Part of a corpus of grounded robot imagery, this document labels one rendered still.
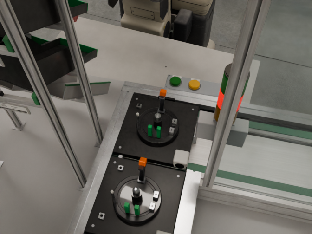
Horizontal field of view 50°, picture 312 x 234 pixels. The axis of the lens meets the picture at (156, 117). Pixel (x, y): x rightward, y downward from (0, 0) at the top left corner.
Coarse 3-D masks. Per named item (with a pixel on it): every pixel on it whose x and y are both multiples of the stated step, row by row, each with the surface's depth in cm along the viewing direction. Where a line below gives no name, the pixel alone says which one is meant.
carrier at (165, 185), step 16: (112, 160) 104; (128, 160) 104; (112, 176) 101; (128, 176) 101; (144, 176) 99; (160, 176) 101; (176, 176) 101; (112, 192) 88; (128, 192) 96; (144, 192) 96; (160, 192) 96; (176, 192) 98; (96, 208) 96; (112, 208) 96; (128, 208) 90; (144, 208) 94; (160, 208) 96; (176, 208) 96; (96, 224) 93; (112, 224) 93; (128, 224) 93; (144, 224) 93; (160, 224) 93
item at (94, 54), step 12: (36, 48) 93; (48, 48) 98; (60, 48) 100; (84, 48) 100; (12, 60) 75; (36, 60) 91; (48, 60) 78; (60, 60) 83; (72, 60) 88; (84, 60) 94; (0, 72) 78; (12, 72) 77; (24, 72) 76; (48, 72) 80; (60, 72) 84; (24, 84) 77
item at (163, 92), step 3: (162, 90) 107; (165, 90) 107; (162, 93) 107; (165, 93) 107; (162, 96) 107; (162, 99) 106; (162, 102) 109; (162, 105) 110; (159, 108) 111; (162, 108) 110
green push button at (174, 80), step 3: (171, 78) 123; (174, 78) 123; (177, 78) 123; (171, 81) 122; (174, 81) 122; (177, 81) 122; (180, 81) 123; (171, 84) 123; (174, 84) 122; (177, 84) 122
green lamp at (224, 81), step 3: (222, 78) 68; (225, 78) 66; (222, 81) 68; (225, 81) 66; (222, 84) 68; (225, 84) 67; (222, 87) 68; (225, 87) 67; (222, 90) 69; (222, 93) 69
